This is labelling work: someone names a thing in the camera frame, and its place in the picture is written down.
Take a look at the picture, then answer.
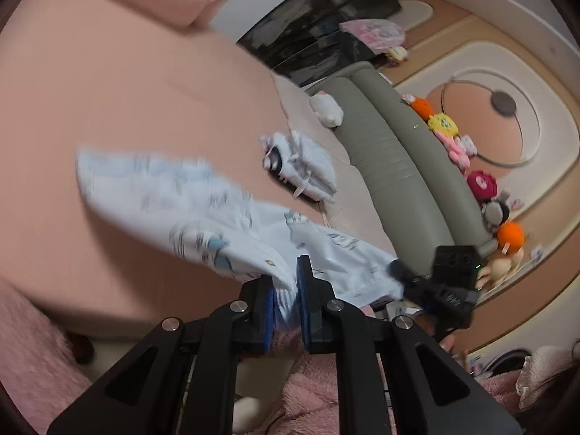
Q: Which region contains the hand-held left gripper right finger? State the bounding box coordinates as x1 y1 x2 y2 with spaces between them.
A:
296 255 525 435

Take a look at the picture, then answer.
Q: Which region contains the light blue printed garment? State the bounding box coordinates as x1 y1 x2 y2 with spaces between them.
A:
75 146 407 332

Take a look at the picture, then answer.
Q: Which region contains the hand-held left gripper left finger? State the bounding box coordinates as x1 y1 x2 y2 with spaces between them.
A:
47 274 277 435

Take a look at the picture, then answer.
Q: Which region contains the round orange plush toy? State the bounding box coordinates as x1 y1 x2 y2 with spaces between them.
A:
496 220 527 255

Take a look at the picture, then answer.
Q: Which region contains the bed with pink sheet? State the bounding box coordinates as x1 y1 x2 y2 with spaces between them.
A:
0 0 400 341

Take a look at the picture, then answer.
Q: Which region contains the grey padded headboard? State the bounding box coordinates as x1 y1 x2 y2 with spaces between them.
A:
318 61 496 278

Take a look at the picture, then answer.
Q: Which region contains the black and white plush toy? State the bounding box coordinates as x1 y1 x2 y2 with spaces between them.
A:
479 191 523 228

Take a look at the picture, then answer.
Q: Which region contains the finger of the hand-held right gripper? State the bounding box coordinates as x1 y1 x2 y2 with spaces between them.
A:
388 258 436 303

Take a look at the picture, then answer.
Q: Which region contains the white ruffled cushion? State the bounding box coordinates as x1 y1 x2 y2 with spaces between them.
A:
515 344 579 411

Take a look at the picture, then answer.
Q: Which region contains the pink fleece clothing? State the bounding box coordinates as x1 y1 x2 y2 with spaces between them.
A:
0 278 531 435

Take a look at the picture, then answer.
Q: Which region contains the pink patterned bag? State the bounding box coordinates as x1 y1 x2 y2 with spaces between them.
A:
339 18 407 53

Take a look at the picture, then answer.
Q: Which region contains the magenta plush toy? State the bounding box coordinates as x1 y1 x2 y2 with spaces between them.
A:
466 170 498 201

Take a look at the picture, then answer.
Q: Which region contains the glossy black cabinet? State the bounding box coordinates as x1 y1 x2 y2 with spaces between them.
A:
236 0 402 90

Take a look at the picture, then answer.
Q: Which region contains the beige doll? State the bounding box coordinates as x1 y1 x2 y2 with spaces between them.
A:
475 248 527 290

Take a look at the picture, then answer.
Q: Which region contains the pink plush toy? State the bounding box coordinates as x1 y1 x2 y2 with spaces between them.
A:
441 133 477 173

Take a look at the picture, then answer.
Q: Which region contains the folded white printed garment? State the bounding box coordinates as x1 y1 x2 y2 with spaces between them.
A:
259 129 339 203

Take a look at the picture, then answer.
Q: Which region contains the yellow plush toy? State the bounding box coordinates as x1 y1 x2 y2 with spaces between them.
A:
428 113 461 140

